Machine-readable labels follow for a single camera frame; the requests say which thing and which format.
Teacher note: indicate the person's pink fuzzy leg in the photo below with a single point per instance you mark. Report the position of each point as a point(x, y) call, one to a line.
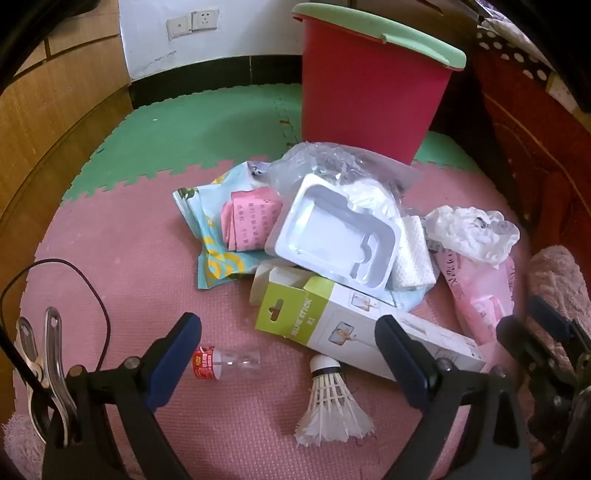
point(558, 277)
point(18, 443)

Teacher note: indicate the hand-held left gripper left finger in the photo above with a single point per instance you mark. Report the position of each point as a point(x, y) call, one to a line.
point(174, 362)

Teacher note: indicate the pink printed leaflet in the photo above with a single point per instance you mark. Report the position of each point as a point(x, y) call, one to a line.
point(251, 217)

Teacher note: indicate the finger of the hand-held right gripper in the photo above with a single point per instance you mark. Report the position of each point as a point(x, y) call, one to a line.
point(519, 339)
point(549, 314)

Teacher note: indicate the polka dot cloth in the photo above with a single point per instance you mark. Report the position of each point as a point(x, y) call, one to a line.
point(517, 55)

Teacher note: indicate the white crumpled wrapper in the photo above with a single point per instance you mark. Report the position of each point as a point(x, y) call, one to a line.
point(369, 196)

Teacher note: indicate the red bin with green rim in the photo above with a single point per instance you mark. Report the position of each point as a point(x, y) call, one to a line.
point(369, 101)

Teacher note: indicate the green foam mat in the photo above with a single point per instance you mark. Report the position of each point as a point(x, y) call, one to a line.
point(207, 129)

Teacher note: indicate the person's pink fuzzy right leg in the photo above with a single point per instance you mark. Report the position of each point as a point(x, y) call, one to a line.
point(558, 277)

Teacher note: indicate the white paper towel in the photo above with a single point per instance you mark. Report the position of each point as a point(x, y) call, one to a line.
point(413, 258)

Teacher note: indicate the light wooden cabinet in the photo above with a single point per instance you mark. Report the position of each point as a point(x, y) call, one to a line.
point(55, 115)

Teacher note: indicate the white shuttlecock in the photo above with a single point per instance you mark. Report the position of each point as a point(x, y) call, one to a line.
point(330, 406)

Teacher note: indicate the small clear bottle red label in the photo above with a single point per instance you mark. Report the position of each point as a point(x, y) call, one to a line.
point(235, 362)

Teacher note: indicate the red patterned cloth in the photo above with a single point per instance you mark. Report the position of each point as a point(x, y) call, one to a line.
point(531, 161)

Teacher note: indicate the light blue wrapper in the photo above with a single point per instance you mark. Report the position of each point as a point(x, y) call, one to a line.
point(408, 297)

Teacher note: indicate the green and white cardboard box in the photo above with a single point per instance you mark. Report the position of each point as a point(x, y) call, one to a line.
point(323, 318)

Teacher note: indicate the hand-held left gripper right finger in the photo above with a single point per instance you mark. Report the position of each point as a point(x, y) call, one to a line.
point(400, 364)

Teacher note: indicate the white plastic tray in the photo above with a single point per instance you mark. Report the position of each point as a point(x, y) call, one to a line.
point(323, 235)

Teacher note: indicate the white plastic bag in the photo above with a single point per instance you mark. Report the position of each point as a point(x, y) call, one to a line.
point(466, 230)

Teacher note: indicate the pink plastic package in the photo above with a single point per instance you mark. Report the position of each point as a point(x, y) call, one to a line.
point(480, 304)

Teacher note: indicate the person's pink fuzzy left leg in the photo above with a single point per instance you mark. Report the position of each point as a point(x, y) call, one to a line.
point(18, 443)

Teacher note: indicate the clear plastic bag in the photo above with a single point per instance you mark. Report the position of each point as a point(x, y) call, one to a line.
point(318, 159)

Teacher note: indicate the teal yellow wet wipes pack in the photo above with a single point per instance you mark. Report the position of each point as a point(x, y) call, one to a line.
point(217, 263)

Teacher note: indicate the pink foam mat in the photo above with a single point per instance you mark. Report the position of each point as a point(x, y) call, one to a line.
point(138, 258)

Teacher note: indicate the metal clip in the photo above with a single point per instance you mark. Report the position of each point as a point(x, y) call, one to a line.
point(53, 364)

